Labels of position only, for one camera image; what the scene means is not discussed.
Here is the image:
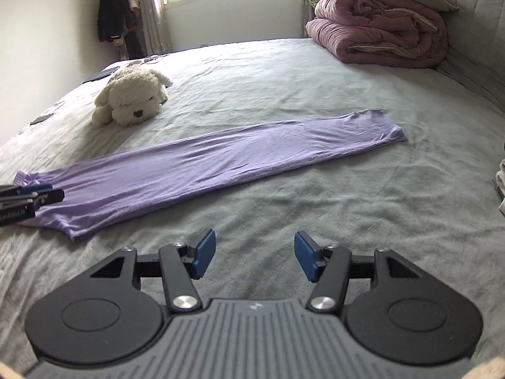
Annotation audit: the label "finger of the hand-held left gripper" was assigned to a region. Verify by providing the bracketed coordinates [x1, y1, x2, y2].
[0, 183, 54, 196]
[0, 189, 65, 207]

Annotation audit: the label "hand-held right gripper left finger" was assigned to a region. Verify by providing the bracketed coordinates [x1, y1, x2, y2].
[90, 228, 217, 313]

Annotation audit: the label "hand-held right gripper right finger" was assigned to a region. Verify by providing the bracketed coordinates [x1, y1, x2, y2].
[294, 231, 421, 313]

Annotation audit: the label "purple pants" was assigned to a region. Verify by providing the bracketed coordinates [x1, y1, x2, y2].
[14, 108, 407, 242]

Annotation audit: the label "stack of folded clothes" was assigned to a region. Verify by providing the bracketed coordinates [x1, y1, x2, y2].
[492, 158, 505, 216]

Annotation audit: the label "grey bed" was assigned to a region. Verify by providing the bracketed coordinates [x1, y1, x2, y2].
[0, 37, 505, 368]

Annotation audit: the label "white plush dog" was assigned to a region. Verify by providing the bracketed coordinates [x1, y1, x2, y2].
[92, 65, 173, 128]

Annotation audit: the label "dark tablet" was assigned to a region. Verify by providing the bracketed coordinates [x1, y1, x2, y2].
[83, 67, 119, 84]

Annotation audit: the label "dark hanging jacket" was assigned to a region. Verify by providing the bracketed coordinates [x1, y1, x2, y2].
[97, 0, 137, 58]

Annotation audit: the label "pink folded quilt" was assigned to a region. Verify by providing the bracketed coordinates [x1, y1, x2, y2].
[306, 0, 449, 69]

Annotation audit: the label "grey quilted headboard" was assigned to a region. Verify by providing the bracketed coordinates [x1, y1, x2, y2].
[430, 0, 505, 107]

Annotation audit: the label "black cable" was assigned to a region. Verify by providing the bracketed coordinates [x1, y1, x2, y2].
[130, 53, 166, 66]

